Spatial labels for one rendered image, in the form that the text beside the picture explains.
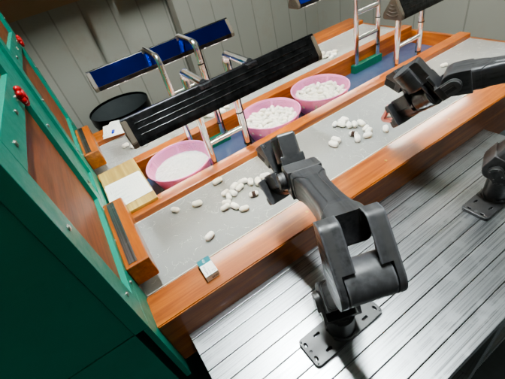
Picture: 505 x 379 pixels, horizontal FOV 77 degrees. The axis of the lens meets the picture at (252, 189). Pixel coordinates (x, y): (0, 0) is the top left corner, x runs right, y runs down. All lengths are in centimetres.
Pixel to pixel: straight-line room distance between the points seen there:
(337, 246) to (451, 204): 71
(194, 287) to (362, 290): 50
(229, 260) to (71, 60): 231
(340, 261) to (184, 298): 50
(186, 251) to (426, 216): 70
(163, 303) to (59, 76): 231
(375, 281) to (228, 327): 50
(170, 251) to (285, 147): 49
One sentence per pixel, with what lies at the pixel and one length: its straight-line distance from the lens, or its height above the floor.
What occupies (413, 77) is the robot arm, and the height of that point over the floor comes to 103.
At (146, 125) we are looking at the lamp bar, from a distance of 86.
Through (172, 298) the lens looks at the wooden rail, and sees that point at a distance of 85.
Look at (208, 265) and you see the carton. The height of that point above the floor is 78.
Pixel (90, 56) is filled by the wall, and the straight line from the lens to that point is 291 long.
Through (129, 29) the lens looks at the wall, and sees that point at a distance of 294.
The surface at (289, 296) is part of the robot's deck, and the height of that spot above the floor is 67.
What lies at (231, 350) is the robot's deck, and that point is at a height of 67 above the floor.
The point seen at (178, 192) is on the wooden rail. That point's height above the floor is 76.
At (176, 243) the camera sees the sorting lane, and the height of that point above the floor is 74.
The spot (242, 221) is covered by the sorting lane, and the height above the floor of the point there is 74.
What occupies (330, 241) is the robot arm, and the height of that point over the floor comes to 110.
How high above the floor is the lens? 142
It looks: 40 degrees down
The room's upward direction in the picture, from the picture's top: 16 degrees counter-clockwise
